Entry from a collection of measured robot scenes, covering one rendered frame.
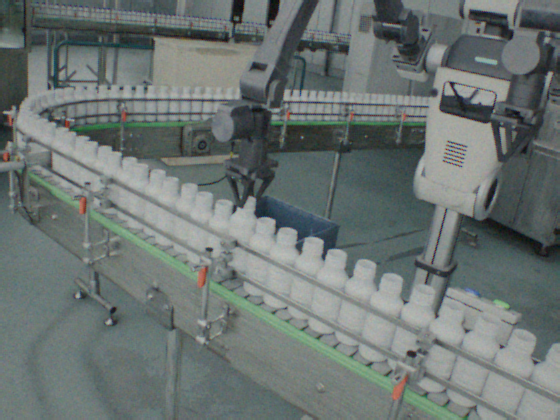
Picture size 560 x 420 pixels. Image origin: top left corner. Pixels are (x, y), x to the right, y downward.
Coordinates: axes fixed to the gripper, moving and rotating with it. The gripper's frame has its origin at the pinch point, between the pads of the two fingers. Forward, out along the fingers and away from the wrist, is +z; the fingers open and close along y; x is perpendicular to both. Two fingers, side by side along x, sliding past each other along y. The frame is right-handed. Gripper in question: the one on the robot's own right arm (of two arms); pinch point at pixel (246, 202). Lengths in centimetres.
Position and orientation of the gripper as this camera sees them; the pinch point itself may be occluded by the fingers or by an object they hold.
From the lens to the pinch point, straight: 109.6
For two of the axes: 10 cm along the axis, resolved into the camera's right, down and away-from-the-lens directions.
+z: -1.4, 9.2, 3.6
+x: 7.7, 3.3, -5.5
